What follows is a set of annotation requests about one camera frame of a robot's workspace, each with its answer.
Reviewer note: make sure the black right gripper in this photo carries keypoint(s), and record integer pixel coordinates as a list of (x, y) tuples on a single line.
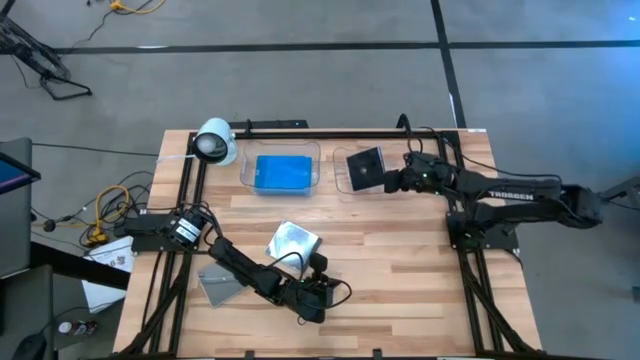
[(425, 175)]

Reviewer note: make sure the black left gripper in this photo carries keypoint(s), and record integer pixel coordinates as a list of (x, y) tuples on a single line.
[(312, 297)]

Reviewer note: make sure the black jewel case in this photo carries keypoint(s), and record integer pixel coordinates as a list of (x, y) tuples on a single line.
[(365, 170)]

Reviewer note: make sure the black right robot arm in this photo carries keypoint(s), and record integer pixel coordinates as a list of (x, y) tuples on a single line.
[(525, 197)]

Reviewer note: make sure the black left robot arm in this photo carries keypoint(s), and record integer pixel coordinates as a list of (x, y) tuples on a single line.
[(240, 265)]

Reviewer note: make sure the clear plastic bin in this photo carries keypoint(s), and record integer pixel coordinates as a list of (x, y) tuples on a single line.
[(340, 187), (247, 150)]

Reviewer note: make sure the black power strip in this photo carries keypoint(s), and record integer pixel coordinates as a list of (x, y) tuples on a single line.
[(280, 123)]

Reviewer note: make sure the white cylindrical lamp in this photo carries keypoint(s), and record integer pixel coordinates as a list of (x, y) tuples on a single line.
[(215, 142)]

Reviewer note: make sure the white printed paper sheet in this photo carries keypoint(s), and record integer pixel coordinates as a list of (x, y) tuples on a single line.
[(105, 300)]

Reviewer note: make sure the black stand foot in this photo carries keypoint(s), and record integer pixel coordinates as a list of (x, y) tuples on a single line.
[(620, 192)]

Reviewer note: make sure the small dark object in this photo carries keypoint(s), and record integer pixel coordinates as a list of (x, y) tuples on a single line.
[(85, 328)]

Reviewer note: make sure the small white cap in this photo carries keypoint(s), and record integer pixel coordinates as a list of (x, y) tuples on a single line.
[(65, 327)]

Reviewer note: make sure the black round plug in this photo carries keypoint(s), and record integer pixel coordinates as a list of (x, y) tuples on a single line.
[(48, 226)]

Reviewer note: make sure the black computer mouse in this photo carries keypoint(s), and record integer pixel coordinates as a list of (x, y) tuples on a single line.
[(30, 348)]

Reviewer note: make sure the grey cabinet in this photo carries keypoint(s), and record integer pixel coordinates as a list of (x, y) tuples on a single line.
[(15, 235)]

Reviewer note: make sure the tablet screen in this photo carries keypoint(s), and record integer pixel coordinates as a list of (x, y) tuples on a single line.
[(10, 175)]

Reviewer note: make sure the black metal floor stand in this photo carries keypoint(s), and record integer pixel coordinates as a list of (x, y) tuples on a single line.
[(35, 50)]

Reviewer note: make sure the black aluminium table frame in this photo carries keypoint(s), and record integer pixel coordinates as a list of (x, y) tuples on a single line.
[(350, 134)]

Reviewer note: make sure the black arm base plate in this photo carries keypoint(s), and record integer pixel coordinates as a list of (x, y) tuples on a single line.
[(150, 243), (505, 242)]

